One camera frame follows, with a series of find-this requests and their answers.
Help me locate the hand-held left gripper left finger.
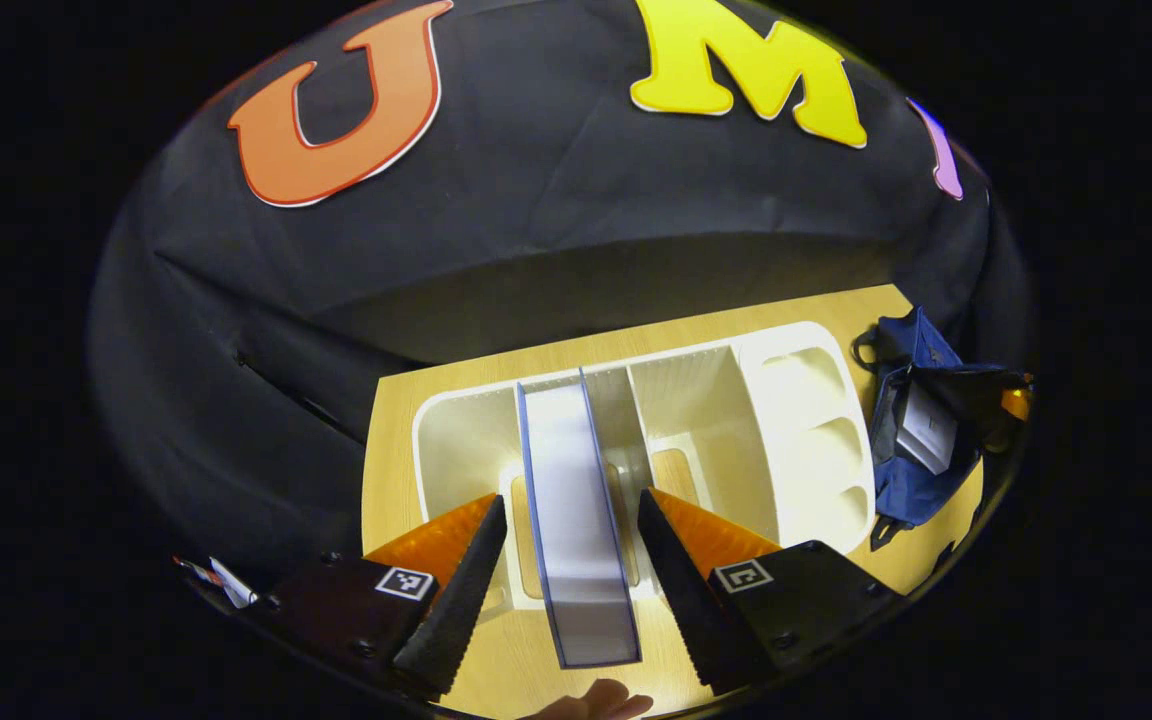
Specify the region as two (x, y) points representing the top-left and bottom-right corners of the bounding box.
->
(261, 492), (510, 699)

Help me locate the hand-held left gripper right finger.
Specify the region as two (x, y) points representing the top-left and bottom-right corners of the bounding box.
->
(636, 487), (907, 696)

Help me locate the grey-blue cover book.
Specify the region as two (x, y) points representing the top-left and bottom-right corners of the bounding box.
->
(516, 368), (644, 670)

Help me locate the blue schoolbag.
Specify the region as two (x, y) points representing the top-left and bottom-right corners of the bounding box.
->
(851, 305), (1033, 552)

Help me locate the white bookshelf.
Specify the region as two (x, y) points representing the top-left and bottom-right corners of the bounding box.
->
(411, 320), (880, 614)

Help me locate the black backdrop cloth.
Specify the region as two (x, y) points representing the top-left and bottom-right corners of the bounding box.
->
(86, 0), (1032, 593)

